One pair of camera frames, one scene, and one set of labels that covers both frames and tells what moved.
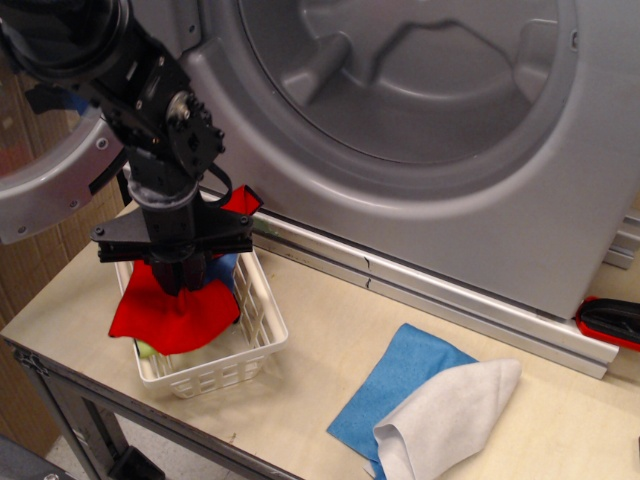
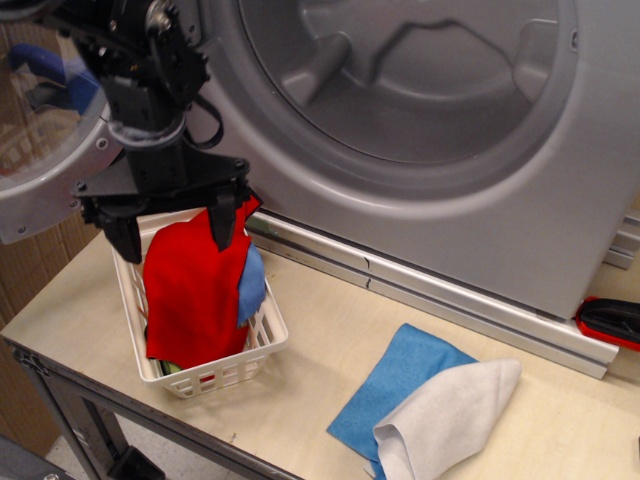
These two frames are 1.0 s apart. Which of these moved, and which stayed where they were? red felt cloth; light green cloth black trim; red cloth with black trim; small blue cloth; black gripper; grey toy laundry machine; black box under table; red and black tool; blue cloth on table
Moved: light green cloth black trim; red felt cloth; black gripper; small blue cloth
Stayed: black box under table; red cloth with black trim; blue cloth on table; red and black tool; grey toy laundry machine
